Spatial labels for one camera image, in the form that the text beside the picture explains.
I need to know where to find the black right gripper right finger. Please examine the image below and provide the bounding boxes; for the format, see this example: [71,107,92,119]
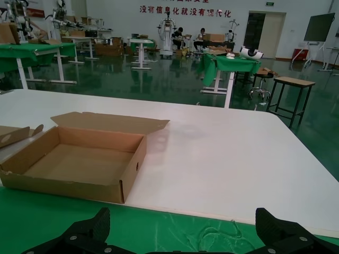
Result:
[246,207,339,254]

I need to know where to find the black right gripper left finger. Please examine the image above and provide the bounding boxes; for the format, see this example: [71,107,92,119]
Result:
[20,207,128,254]

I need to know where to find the open cardboard box round hole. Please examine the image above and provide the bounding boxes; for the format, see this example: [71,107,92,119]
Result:
[0,111,170,204]

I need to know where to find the open cardboard box oval hole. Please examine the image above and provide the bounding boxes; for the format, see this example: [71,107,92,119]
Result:
[0,123,44,149]

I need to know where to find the closed cardboard box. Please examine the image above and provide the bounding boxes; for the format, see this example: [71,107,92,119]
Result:
[202,33,226,42]

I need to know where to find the upright cardboard box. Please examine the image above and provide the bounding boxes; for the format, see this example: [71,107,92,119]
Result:
[0,23,21,45]

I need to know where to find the green felt work mat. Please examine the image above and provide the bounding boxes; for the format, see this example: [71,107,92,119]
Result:
[0,185,339,254]

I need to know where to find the wooden top black stool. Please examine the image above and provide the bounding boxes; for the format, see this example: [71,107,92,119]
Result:
[266,76,316,128]

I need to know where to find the black round swivel stool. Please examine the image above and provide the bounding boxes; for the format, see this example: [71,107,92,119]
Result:
[247,72,274,102]

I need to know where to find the flattened cardboard pieces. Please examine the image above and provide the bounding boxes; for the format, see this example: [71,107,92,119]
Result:
[258,67,281,78]

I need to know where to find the red cabinet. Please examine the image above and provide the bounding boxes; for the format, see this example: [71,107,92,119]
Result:
[292,47,309,62]

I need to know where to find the white curved shell device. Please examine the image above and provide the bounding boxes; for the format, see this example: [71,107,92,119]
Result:
[239,45,265,59]

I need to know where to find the large cardboard carton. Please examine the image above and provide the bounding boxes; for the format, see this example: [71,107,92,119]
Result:
[94,37,125,57]

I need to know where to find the white monitor stand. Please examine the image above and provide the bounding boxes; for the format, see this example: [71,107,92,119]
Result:
[301,40,335,67]

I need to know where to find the flat cardboard sheet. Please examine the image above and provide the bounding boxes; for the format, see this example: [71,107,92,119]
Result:
[208,48,233,56]
[28,38,61,46]

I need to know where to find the doorway with beige door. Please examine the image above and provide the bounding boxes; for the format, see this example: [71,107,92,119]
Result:
[248,10,287,59]

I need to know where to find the small white robot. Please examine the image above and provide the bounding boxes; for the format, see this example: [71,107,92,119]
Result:
[224,20,240,43]

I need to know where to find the black monitor screen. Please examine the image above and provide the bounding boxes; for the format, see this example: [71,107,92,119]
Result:
[303,12,336,42]

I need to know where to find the seated person in light top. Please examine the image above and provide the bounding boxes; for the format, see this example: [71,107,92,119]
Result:
[194,28,209,51]

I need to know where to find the person in black clothes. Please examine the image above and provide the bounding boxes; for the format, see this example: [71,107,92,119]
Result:
[171,27,186,50]

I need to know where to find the white frame table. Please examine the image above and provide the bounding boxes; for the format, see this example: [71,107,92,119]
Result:
[15,49,78,90]
[128,38,153,70]
[61,36,99,64]
[317,46,339,72]
[200,70,236,109]

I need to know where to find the white humanoid robot on pedestal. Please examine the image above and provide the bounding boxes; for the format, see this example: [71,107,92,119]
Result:
[156,14,179,59]

